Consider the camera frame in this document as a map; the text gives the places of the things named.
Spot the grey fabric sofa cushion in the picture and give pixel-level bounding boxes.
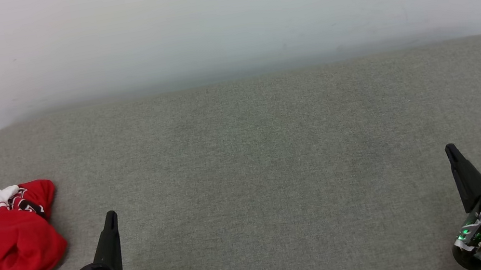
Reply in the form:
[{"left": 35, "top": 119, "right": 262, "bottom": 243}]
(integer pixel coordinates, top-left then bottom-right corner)
[{"left": 0, "top": 35, "right": 481, "bottom": 270}]

